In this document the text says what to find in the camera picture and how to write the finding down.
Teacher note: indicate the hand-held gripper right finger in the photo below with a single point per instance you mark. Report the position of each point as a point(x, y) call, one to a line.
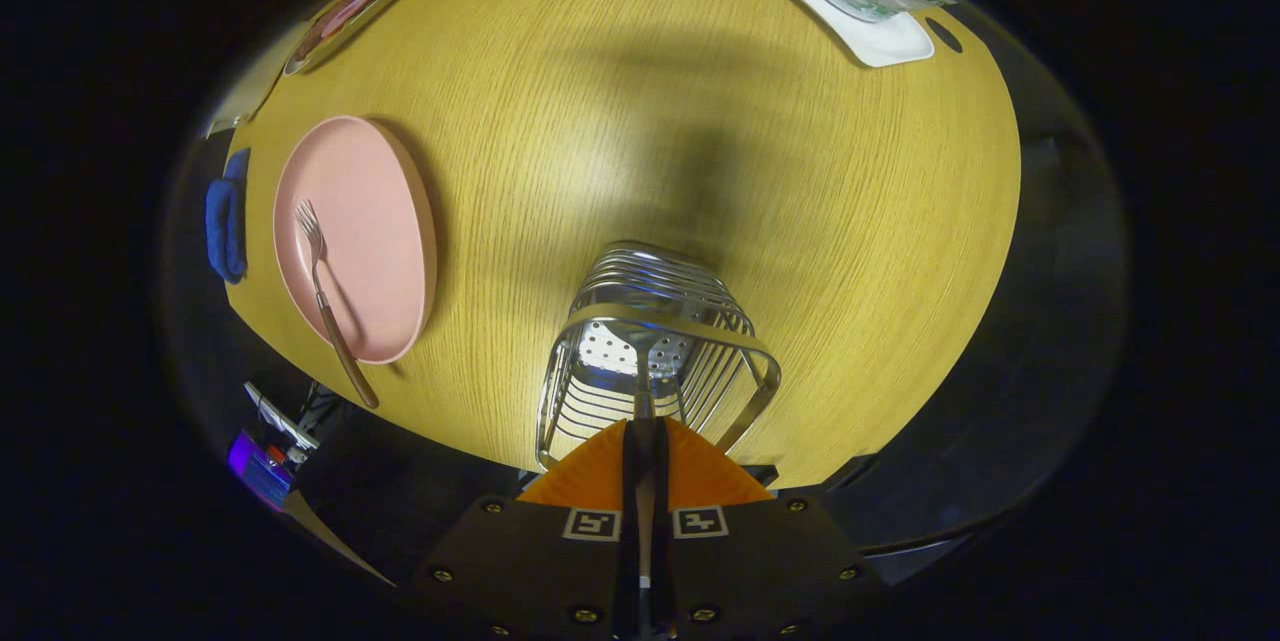
point(750, 561)

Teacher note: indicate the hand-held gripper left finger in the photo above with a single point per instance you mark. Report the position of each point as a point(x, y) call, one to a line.
point(530, 561)

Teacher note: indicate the white flat panel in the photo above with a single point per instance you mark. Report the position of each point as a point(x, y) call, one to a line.
point(282, 418)

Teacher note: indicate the purple lit device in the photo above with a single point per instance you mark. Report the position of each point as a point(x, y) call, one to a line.
point(258, 469)

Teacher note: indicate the pink round plate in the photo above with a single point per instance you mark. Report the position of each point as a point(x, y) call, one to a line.
point(375, 221)

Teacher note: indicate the blue folded cloth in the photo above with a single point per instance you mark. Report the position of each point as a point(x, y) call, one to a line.
point(227, 221)

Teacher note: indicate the white square coaster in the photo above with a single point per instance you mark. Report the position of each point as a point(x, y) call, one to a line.
point(880, 43)

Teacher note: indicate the cream white toaster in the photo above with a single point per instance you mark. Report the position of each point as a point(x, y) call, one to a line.
point(245, 96)

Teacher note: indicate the black table grommet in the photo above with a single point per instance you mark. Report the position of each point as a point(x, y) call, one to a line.
point(944, 35)

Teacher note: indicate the bowl of toy food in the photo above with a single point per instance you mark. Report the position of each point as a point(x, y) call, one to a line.
point(345, 16)

